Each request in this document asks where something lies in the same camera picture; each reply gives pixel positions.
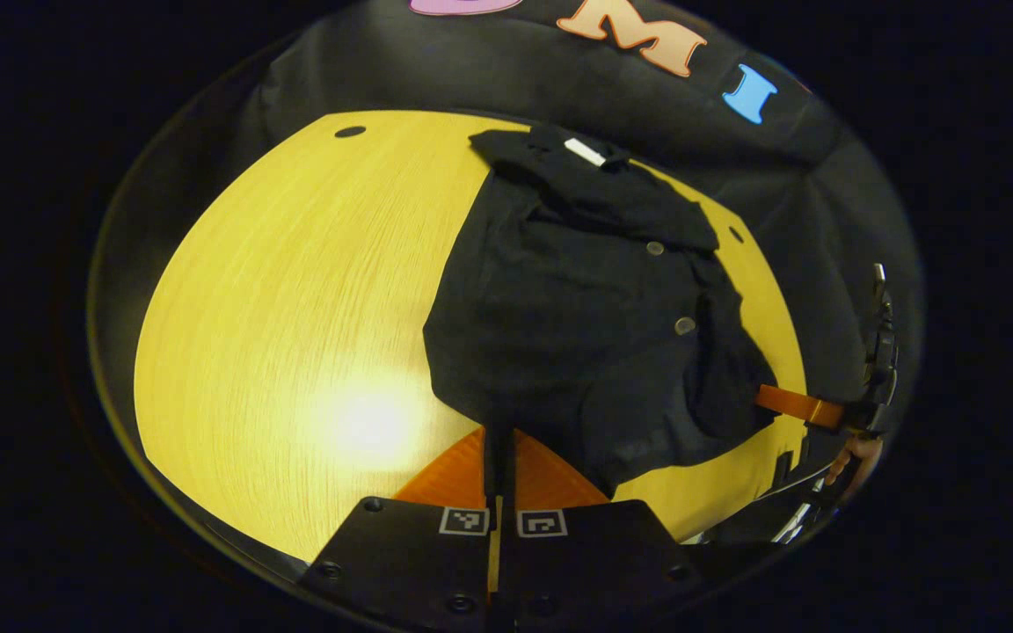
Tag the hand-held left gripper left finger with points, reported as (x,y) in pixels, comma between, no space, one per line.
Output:
(410,563)

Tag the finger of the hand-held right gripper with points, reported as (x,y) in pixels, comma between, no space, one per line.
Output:
(797,404)

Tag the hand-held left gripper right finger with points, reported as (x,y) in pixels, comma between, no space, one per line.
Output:
(586,563)

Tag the black button shirt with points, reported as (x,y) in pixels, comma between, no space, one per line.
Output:
(577,334)

